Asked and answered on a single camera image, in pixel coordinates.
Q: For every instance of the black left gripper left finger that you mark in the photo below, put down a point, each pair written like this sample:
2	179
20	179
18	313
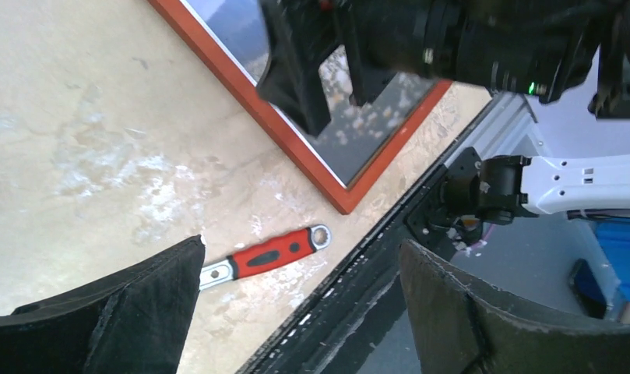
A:
133	321

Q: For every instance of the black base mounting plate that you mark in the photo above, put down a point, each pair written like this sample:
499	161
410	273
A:
349	313

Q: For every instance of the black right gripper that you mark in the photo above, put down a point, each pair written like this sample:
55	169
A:
537	48

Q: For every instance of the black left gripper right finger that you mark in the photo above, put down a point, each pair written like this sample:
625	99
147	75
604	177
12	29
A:
462	324

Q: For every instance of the red handled adjustable wrench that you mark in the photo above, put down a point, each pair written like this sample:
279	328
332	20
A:
269	255

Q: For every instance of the red wooden photo frame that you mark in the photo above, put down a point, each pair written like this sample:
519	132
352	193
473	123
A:
275	124

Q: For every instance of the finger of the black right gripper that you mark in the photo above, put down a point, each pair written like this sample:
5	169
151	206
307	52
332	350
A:
301	36

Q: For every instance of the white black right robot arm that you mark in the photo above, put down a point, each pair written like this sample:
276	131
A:
515	186

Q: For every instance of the aluminium front rail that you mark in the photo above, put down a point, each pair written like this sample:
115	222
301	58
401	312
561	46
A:
504	126

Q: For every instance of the blue bin outside workspace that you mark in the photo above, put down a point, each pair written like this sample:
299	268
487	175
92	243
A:
608	300

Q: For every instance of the landscape photo with flowers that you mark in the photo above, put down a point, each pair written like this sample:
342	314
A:
355	134

